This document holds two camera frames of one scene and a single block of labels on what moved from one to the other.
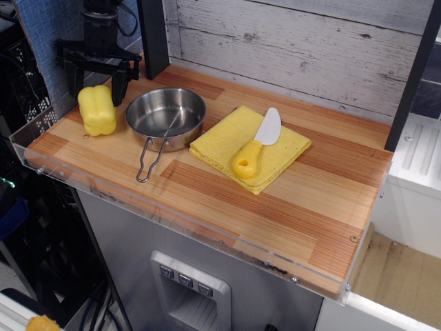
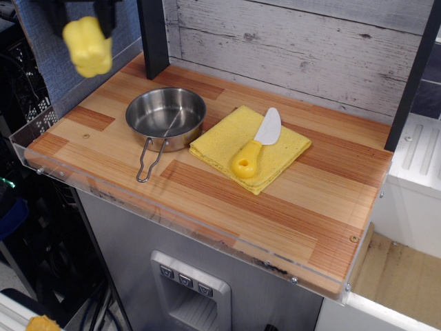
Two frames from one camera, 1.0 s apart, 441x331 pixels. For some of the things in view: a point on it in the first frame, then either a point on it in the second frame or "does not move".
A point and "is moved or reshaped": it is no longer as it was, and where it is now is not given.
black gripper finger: x=74 y=78 to x=56 y=12
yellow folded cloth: x=219 y=145 does not move
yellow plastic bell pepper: x=97 y=110 is moved or reshaped
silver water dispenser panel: x=189 y=299 does not move
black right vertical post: x=415 y=77 does not move
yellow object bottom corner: x=42 y=323 does not move
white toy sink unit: x=398 y=286 does not move
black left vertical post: x=154 y=36 does not move
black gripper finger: x=120 y=79 to x=105 y=10
